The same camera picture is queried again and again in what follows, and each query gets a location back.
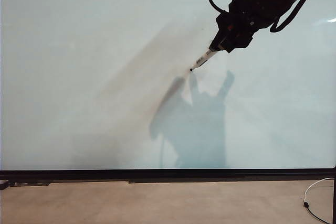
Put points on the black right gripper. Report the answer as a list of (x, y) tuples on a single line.
[(236, 24)]

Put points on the white whiteboard marker pen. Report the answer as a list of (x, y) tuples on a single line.
[(203, 59)]

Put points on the black whiteboard pen tray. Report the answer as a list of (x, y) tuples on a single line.
[(34, 183), (210, 179)]

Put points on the white whiteboard with black frame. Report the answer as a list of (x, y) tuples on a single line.
[(105, 90)]

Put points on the black whiteboard stand post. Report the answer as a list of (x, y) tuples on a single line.
[(334, 197)]

